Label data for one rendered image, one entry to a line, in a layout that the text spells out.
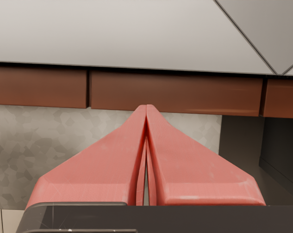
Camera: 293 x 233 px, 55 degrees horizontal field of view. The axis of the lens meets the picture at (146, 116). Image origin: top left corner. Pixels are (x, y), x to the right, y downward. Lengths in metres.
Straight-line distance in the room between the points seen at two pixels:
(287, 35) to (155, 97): 0.13
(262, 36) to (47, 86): 0.21
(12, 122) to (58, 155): 0.09
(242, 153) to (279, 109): 0.92
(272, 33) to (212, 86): 0.07
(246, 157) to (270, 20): 1.01
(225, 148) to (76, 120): 0.84
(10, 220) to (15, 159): 0.57
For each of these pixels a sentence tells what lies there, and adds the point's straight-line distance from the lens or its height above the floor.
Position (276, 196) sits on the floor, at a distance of 1.35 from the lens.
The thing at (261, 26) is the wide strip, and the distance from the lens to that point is 0.27.
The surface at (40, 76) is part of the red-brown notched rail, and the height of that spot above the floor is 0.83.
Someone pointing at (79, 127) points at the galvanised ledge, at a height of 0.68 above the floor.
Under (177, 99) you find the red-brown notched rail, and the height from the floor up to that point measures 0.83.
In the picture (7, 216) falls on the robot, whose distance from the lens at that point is 1.06.
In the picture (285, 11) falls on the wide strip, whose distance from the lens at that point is 0.28.
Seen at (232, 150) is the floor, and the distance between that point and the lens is 1.22.
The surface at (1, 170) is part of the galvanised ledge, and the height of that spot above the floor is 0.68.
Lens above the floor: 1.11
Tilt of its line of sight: 80 degrees down
